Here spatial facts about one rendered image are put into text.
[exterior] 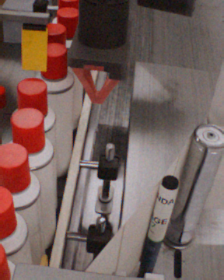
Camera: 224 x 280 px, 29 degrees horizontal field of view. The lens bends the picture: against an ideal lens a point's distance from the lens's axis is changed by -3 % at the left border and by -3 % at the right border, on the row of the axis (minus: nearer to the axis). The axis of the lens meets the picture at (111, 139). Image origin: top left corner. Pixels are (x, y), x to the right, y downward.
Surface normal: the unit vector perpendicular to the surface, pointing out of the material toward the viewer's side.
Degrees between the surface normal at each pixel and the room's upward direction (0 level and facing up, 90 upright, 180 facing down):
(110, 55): 1
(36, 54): 82
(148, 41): 0
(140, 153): 0
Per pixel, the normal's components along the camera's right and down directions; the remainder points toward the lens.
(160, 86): 0.07, -0.72
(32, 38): -0.07, 0.57
